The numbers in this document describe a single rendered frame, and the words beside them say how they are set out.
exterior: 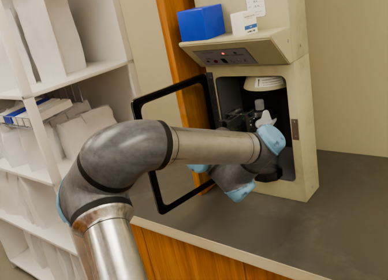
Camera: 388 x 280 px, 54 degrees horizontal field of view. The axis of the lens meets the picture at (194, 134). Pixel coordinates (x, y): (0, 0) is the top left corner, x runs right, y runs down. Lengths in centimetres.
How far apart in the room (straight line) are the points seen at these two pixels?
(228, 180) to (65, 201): 42
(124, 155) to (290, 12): 67
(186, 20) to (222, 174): 48
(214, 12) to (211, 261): 78
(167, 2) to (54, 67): 95
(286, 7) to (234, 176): 49
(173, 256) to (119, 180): 81
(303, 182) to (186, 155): 63
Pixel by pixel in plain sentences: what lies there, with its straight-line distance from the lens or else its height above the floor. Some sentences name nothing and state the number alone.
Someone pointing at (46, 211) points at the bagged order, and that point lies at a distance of 246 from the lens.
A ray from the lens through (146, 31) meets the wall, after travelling 208.
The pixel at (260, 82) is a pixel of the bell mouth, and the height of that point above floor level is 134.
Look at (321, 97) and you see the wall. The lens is 164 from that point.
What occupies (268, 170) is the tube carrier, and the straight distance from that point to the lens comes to 128.
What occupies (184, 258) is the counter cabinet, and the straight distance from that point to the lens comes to 141.
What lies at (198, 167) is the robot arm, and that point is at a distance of 99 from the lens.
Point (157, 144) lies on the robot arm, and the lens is 67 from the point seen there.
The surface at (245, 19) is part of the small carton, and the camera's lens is 110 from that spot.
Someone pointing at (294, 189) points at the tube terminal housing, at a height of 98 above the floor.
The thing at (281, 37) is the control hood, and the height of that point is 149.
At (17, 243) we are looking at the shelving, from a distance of 322.
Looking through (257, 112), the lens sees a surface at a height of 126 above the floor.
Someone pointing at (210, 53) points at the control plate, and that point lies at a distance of 119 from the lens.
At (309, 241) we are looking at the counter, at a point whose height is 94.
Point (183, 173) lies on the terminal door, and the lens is 129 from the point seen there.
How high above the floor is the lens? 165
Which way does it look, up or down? 20 degrees down
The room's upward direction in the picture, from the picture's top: 11 degrees counter-clockwise
